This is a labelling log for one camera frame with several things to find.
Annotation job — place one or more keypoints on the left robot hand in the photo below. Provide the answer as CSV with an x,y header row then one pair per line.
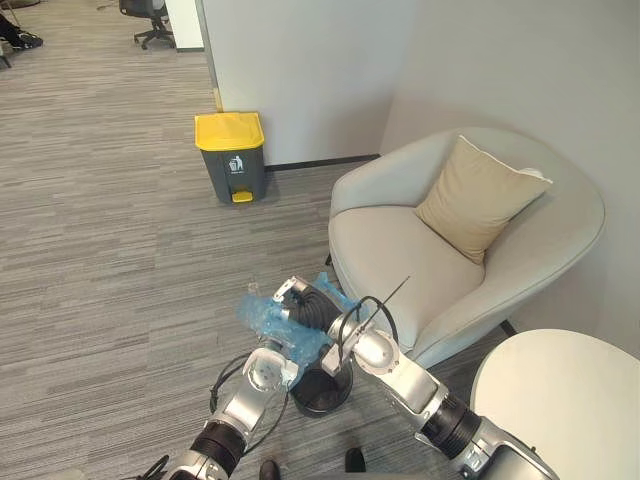
x,y
274,345

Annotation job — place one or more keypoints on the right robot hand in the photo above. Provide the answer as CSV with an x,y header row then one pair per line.
x,y
312,306

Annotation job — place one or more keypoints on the blue plastic trash bag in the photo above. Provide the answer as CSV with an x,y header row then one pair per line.
x,y
280,327

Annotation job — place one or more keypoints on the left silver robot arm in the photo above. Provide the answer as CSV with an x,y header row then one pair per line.
x,y
235,415

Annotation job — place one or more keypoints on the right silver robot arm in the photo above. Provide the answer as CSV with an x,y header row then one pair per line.
x,y
410,380

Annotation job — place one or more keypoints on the small black bin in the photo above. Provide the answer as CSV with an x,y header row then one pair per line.
x,y
320,395

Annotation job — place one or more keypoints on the grey trash can yellow lid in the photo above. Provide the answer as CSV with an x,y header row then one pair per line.
x,y
232,160

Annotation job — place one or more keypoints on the round white tea table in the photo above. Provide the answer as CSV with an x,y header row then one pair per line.
x,y
565,400

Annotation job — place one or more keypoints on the thin black wrist antenna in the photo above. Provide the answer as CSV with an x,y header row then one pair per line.
x,y
392,296

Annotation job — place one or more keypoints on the beige armchair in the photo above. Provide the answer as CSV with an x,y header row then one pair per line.
x,y
380,250

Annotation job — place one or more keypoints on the tan square cushion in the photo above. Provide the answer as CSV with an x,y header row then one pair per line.
x,y
475,205

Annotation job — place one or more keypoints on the black office chair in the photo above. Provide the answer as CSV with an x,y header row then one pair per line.
x,y
152,27

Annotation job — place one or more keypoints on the person's foot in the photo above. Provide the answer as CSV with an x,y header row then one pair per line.
x,y
22,40

